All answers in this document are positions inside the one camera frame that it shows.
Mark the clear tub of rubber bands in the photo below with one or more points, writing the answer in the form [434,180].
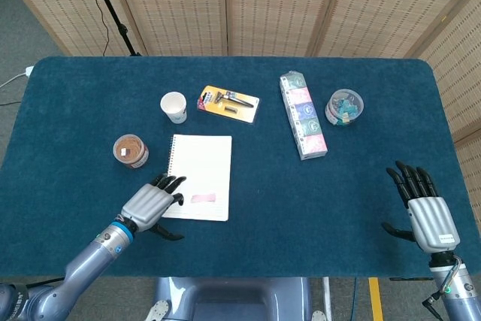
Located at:
[129,150]

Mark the white table leg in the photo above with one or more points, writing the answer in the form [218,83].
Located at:
[326,294]

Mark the blue-grey robot torso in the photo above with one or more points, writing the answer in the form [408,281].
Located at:
[233,298]

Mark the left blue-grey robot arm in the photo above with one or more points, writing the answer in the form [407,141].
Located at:
[86,261]

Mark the bamboo folding screen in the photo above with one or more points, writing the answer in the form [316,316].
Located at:
[278,5]

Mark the colourful tissue pack strip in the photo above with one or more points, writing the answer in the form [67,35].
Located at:
[304,118]

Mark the white robot base foot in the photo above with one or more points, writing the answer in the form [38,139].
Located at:
[318,316]
[158,309]

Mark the clear tub of binder clips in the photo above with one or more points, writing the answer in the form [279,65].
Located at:
[343,106]

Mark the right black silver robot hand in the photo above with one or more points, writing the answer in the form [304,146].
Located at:
[432,223]

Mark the black table frame bar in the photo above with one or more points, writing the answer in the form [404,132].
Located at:
[409,279]

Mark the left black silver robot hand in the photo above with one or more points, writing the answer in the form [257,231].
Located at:
[146,206]

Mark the white power plug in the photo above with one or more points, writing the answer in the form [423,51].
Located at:
[28,71]

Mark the black tripod stand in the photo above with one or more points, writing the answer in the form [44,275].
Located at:
[122,29]

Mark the yellow razor blister pack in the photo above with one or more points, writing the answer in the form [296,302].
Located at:
[240,110]

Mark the white spiral notebook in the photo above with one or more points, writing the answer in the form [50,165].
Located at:
[203,159]

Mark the blue table mat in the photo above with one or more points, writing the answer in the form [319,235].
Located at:
[75,110]

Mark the white paper cup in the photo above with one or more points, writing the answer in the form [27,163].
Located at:
[173,105]

